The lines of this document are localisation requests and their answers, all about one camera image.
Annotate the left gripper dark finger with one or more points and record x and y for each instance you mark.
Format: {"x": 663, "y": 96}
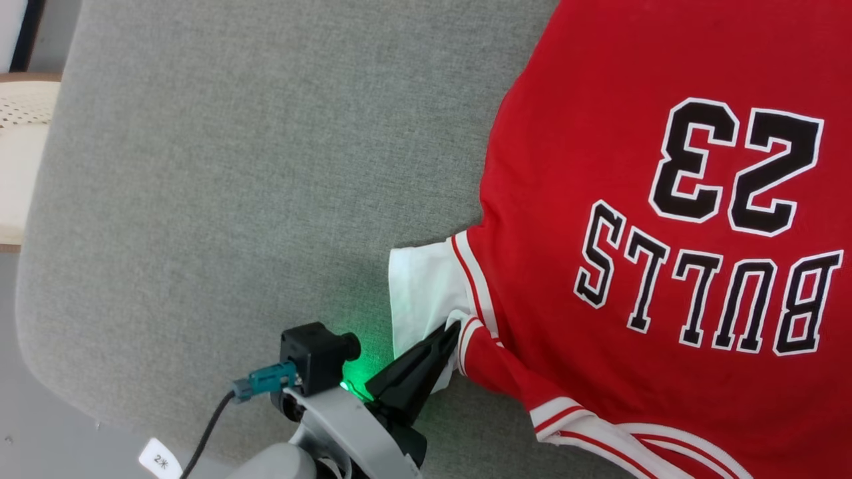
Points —
{"x": 419, "y": 392}
{"x": 403, "y": 372}

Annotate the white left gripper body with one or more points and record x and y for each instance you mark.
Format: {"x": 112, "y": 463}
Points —
{"x": 353, "y": 432}

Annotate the red Bulls 23 jersey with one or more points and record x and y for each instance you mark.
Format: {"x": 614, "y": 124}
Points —
{"x": 599, "y": 100}

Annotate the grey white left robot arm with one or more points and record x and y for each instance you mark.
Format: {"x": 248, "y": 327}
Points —
{"x": 273, "y": 466}

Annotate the beige perforated laundry basket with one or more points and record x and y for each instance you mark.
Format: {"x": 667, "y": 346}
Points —
{"x": 20, "y": 173}

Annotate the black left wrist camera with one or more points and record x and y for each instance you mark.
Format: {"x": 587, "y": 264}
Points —
{"x": 316, "y": 356}

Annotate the teal left camera connector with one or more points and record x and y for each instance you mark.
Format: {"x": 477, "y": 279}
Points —
{"x": 269, "y": 379}

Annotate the dark vertical frame strip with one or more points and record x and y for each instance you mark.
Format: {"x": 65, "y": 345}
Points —
{"x": 30, "y": 33}

